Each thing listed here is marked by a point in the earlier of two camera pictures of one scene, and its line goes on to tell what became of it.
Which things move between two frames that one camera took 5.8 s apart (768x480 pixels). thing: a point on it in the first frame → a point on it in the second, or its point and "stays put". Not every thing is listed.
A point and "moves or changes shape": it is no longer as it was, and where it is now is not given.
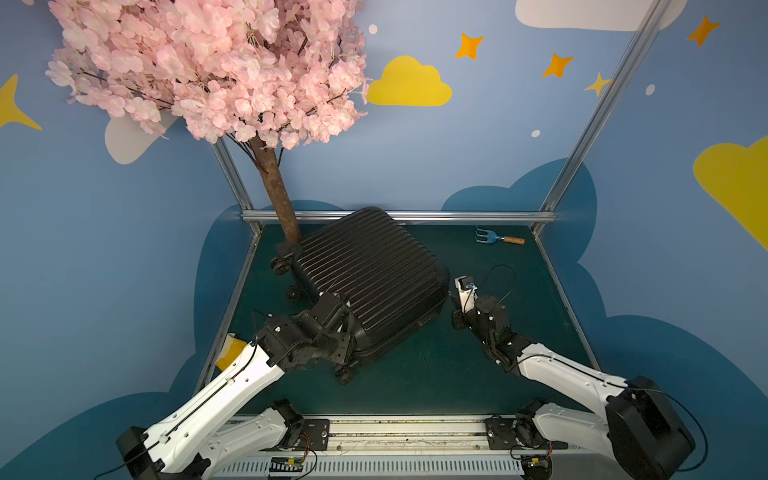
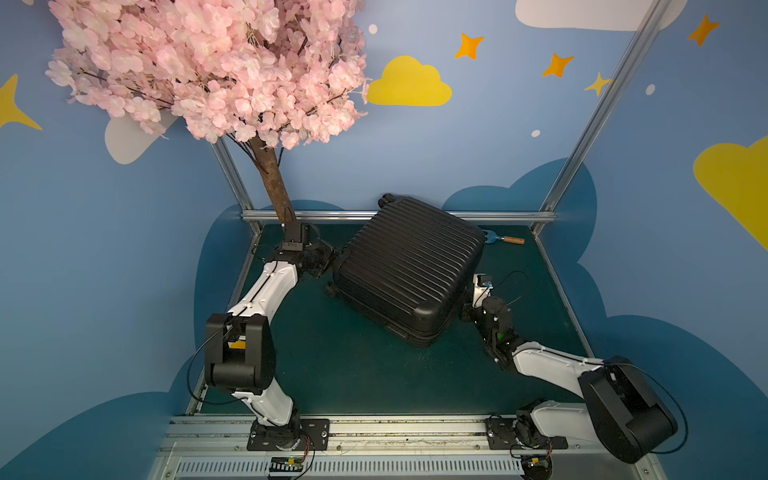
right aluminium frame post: x=651 y=18 stays put
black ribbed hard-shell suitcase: x=390 y=283 moves or changes shape
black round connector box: x=536 y=467 stays put
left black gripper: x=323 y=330 → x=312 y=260
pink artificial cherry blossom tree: x=273 y=73 stays put
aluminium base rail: x=409 y=448 stays put
